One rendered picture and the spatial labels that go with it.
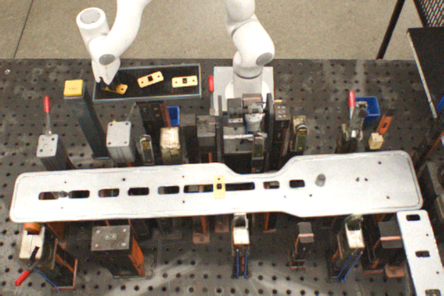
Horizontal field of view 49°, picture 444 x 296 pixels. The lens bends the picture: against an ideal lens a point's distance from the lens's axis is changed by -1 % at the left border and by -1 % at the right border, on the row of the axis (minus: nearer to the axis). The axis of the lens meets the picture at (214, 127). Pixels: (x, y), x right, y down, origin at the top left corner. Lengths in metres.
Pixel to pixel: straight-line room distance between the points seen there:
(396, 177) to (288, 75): 0.80
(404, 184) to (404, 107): 0.63
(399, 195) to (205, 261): 0.73
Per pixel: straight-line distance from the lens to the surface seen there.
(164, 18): 3.58
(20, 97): 2.46
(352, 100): 1.74
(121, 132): 1.70
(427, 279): 1.68
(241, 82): 1.96
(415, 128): 2.28
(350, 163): 1.76
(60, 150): 1.84
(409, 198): 1.76
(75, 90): 1.78
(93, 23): 1.48
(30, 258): 1.66
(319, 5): 3.67
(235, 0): 1.61
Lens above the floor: 2.52
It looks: 58 degrees down
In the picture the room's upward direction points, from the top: 4 degrees counter-clockwise
